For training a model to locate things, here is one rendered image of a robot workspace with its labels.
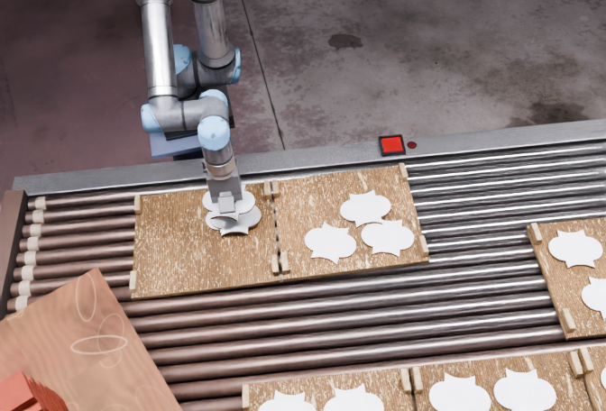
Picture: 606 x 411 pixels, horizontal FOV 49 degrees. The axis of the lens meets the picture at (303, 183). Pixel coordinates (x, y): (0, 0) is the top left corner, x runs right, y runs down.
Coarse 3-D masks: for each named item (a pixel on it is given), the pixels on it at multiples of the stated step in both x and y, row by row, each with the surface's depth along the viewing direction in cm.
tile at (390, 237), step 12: (372, 228) 191; (384, 228) 191; (396, 228) 191; (372, 240) 189; (384, 240) 189; (396, 240) 189; (408, 240) 188; (372, 252) 186; (384, 252) 187; (396, 252) 186
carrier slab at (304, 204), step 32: (288, 192) 202; (320, 192) 201; (352, 192) 201; (384, 192) 200; (288, 224) 195; (320, 224) 194; (352, 224) 194; (416, 224) 193; (288, 256) 188; (352, 256) 187; (384, 256) 186; (416, 256) 186
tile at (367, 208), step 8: (352, 200) 198; (360, 200) 197; (368, 200) 197; (376, 200) 197; (384, 200) 196; (344, 208) 196; (352, 208) 196; (360, 208) 196; (368, 208) 195; (376, 208) 195; (384, 208) 195; (344, 216) 194; (352, 216) 194; (360, 216) 194; (368, 216) 193; (376, 216) 193; (360, 224) 192
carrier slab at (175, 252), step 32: (192, 192) 204; (256, 192) 202; (160, 224) 197; (192, 224) 196; (160, 256) 190; (192, 256) 189; (224, 256) 189; (256, 256) 188; (160, 288) 183; (192, 288) 183; (224, 288) 184
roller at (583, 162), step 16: (544, 160) 207; (560, 160) 207; (576, 160) 207; (592, 160) 207; (416, 176) 206; (432, 176) 206; (448, 176) 206; (464, 176) 206; (480, 176) 206; (496, 176) 206; (272, 192) 204; (64, 208) 204; (80, 208) 204; (96, 208) 203; (112, 208) 203; (128, 208) 203
